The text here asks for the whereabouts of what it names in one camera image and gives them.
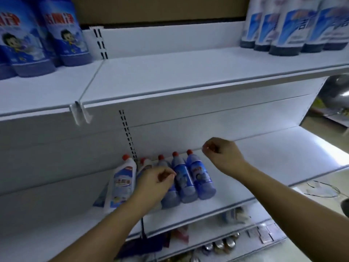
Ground person's left hand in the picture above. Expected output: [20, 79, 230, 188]
[133, 166, 177, 207]

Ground thin black wire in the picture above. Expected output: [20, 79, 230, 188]
[304, 180, 342, 198]

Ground silver metal pot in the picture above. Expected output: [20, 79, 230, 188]
[318, 74, 349, 110]

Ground white and blue packet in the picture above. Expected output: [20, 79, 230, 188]
[222, 206, 251, 225]

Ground dark purple packet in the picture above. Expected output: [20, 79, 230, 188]
[115, 232, 171, 261]

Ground person's left forearm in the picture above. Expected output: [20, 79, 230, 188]
[50, 194, 156, 262]

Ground large blue cartoon-label bottle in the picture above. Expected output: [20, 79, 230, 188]
[0, 0, 57, 78]
[0, 50, 17, 80]
[38, 0, 93, 67]

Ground clear plastic price tag holder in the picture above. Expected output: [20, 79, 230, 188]
[69, 101, 94, 126]

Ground white bottle with blue label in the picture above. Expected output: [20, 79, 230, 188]
[240, 0, 264, 49]
[323, 0, 349, 51]
[268, 0, 325, 56]
[301, 0, 342, 53]
[254, 0, 284, 52]

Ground white red-capped cleaner bottle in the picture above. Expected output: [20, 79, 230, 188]
[136, 157, 154, 180]
[104, 154, 137, 214]

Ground person's right hand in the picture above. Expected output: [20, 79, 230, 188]
[202, 137, 250, 178]

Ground blue red-capped cleaner bottle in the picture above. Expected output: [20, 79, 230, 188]
[157, 154, 181, 209]
[171, 152, 198, 204]
[186, 149, 217, 201]

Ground white shelf price labels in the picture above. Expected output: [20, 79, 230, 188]
[255, 223, 287, 244]

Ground white slotted shelf upright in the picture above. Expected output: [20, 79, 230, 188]
[91, 26, 139, 164]

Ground person's right forearm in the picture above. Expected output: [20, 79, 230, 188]
[232, 161, 349, 262]

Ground red packet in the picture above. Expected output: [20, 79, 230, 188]
[170, 226, 190, 244]

